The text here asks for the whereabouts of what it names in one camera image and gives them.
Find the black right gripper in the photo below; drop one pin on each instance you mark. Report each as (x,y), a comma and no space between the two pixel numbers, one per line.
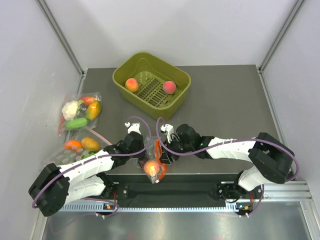
(167,156)

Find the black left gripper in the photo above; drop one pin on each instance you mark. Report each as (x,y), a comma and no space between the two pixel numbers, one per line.
(140,155)

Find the clear zip bag orange seal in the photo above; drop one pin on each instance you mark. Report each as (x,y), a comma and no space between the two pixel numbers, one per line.
(153,152)

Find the small orange fake peach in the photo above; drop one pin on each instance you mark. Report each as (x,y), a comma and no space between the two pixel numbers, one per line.
(151,168)

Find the pink fake peach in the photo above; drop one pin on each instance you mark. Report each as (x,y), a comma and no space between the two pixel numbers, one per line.
(169,87)

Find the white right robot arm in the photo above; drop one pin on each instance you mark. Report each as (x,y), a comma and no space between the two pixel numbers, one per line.
(271,160)

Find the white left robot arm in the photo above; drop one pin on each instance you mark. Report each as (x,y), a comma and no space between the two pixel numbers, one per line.
(58,185)

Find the yellow fake potato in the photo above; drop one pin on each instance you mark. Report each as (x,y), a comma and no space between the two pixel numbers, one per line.
(90,144)

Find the green fake lime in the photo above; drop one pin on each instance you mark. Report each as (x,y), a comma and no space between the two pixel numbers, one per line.
(87,153)

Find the orange green fake mango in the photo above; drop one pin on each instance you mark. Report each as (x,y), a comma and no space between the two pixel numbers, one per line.
(93,110)

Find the zip bag near left base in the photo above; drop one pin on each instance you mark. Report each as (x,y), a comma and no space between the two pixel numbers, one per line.
(65,157)

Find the green fake cucumber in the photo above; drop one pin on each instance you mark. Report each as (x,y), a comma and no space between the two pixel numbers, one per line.
(76,123)

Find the orange fake tomato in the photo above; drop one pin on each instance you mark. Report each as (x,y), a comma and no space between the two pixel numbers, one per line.
(73,145)

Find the zip bag with vegetables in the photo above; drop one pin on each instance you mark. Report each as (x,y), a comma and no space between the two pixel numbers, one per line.
(82,109)

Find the red fake pepper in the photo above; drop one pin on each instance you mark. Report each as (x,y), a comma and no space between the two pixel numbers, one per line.
(87,100)

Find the white fake cauliflower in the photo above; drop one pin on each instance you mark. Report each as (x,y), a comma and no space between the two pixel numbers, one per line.
(70,110)

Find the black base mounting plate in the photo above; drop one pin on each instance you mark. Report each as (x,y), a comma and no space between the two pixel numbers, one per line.
(174,190)

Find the olive green plastic basket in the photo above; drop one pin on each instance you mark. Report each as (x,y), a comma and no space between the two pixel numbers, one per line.
(151,72)

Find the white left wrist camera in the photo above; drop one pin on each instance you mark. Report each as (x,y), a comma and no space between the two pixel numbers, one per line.
(133,127)

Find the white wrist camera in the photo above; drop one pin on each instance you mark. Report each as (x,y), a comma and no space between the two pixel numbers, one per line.
(169,132)
(133,127)

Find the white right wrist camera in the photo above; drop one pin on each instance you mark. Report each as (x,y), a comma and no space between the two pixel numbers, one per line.
(169,132)

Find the grey slotted cable duct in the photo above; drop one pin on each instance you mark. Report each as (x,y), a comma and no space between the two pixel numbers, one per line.
(103,207)

